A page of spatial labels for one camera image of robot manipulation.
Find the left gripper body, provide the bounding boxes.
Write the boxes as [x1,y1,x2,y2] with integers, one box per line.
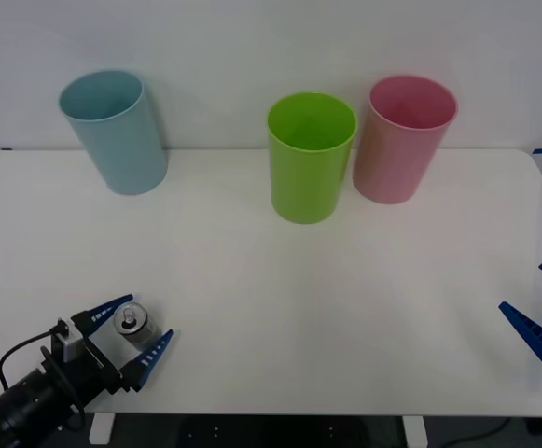
[41,333,132,407]

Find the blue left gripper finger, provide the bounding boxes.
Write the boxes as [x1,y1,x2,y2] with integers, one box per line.
[119,329,175,393]
[71,293,134,336]

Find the silver drink can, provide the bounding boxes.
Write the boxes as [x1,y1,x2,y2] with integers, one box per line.
[113,301,163,350]

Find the white table leg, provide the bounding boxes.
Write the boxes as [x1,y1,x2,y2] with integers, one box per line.
[88,413,115,445]
[401,415,428,447]

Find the pale blue plastic bin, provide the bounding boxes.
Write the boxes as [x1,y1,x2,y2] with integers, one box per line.
[58,68,169,196]

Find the pink plastic bin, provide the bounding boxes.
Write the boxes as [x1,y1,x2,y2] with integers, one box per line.
[352,74,459,205]

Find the green plastic bin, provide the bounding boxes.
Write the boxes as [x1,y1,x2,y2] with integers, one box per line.
[266,91,359,225]

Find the black floor cable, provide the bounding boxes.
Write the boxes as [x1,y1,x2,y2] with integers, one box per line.
[442,417,510,444]

